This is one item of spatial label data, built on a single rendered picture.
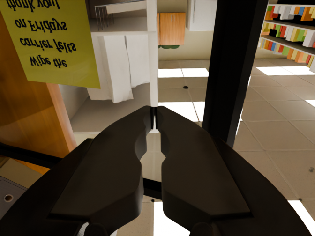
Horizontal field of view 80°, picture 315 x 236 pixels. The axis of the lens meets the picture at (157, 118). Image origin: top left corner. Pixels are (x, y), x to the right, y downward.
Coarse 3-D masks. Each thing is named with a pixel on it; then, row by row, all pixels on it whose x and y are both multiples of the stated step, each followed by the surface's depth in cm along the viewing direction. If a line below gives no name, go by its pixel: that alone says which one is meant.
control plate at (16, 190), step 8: (0, 176) 26; (0, 184) 25; (8, 184) 26; (16, 184) 26; (0, 192) 25; (8, 192) 25; (16, 192) 26; (0, 200) 24; (0, 208) 24; (8, 208) 24; (0, 216) 23
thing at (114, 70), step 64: (0, 0) 14; (64, 0) 12; (128, 0) 11; (192, 0) 10; (0, 64) 17; (64, 64) 15; (128, 64) 13; (192, 64) 12; (0, 128) 22; (64, 128) 19
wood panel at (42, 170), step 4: (0, 156) 35; (4, 156) 35; (16, 160) 36; (24, 164) 36; (28, 164) 36; (32, 164) 36; (32, 168) 37; (36, 168) 37; (40, 168) 37; (44, 168) 37; (48, 168) 37; (40, 172) 37; (44, 172) 37
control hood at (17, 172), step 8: (0, 160) 28; (8, 160) 28; (0, 168) 26; (8, 168) 27; (16, 168) 28; (24, 168) 29; (8, 176) 27; (16, 176) 27; (24, 176) 28; (32, 176) 29; (40, 176) 30; (24, 184) 27
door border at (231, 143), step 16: (224, 0) 10; (224, 16) 10; (256, 16) 9; (224, 32) 10; (256, 32) 10; (256, 48) 10; (208, 80) 12; (240, 80) 11; (208, 96) 12; (240, 96) 12; (208, 112) 13; (240, 112) 12; (208, 128) 14; (0, 144) 24
